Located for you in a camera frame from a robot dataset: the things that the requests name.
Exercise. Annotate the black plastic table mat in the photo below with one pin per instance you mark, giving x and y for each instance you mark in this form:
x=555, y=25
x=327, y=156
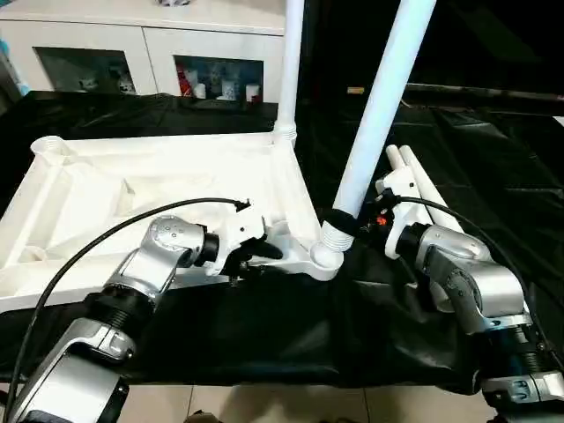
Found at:
x=264, y=339

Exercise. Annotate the white plastic table top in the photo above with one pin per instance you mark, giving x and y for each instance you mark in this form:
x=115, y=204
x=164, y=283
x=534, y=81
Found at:
x=132, y=176

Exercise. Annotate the white flat board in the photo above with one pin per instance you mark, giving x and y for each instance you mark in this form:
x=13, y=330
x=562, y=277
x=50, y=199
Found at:
x=559, y=120

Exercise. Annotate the white glass-door cabinet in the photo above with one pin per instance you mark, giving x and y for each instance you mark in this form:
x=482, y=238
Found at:
x=132, y=31

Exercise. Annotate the white plastic table leg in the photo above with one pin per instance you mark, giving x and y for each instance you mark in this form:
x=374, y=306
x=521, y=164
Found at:
x=388, y=88
x=393, y=158
x=414, y=163
x=291, y=66

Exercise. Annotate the long dark metal rod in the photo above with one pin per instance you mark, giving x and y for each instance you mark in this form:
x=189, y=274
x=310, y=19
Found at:
x=484, y=91

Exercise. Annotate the large black backdrop sheet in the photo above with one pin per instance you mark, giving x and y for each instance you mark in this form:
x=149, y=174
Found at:
x=484, y=39

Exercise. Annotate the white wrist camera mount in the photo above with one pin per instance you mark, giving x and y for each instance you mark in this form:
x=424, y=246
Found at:
x=240, y=227
x=401, y=180

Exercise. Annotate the dark patterned ornament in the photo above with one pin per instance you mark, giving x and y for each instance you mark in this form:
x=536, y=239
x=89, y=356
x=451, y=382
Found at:
x=174, y=2

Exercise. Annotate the small tan label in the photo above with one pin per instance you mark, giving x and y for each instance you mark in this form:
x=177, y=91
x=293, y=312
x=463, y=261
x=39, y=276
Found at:
x=356, y=90

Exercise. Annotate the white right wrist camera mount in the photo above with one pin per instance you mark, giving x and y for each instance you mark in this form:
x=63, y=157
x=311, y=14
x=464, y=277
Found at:
x=401, y=180

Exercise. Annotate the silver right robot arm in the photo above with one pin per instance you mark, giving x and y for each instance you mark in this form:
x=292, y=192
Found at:
x=480, y=282

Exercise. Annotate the red cabinet item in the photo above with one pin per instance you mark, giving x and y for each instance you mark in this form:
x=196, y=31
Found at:
x=185, y=81

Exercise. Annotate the small white cup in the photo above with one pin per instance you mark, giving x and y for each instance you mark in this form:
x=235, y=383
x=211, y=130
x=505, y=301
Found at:
x=228, y=89
x=200, y=91
x=252, y=92

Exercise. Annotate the small dark brown object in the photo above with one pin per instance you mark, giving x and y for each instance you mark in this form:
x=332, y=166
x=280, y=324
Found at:
x=202, y=416

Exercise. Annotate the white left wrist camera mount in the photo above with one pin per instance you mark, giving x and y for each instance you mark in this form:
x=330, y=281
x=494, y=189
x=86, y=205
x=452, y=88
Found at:
x=240, y=227

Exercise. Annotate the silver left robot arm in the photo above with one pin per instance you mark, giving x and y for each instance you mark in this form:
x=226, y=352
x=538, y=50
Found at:
x=145, y=264

